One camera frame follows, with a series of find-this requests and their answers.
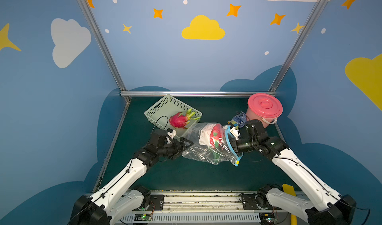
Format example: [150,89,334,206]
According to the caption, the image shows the pink dragon fruit toy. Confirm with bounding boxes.
[169,108,201,129]
[210,124,224,150]

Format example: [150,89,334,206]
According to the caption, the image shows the clear zip-top bag blue seal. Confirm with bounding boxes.
[182,123,243,167]

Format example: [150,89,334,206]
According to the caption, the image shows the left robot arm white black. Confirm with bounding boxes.
[68,136,194,225]

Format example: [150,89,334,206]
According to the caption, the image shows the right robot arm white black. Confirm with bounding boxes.
[225,120,356,225]

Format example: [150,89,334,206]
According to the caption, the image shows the pink plastic bucket with lid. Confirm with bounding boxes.
[246,93,283,128]

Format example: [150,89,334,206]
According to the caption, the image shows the light green perforated plastic basket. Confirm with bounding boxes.
[144,94,203,139]

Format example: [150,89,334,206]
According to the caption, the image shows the yellow plastic toy shovel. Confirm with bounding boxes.
[282,183,299,225]

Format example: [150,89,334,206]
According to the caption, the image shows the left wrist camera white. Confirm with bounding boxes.
[149,128,176,147]

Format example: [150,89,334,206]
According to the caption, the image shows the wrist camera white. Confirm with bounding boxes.
[149,128,176,147]
[230,126,240,141]

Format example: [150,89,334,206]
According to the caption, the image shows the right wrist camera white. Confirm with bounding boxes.
[230,126,240,141]

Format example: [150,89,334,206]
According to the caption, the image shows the aluminium frame back rail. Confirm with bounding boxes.
[120,90,276,98]

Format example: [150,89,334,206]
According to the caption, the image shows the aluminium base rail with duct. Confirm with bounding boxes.
[73,190,332,225]

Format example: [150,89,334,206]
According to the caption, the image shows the aluminium frame left post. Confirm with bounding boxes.
[76,0,126,91]

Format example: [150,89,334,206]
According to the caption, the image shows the aluminium frame post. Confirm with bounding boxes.
[268,0,329,93]
[76,0,126,91]

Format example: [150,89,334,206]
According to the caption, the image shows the aluminium frame right post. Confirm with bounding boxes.
[268,0,329,93]

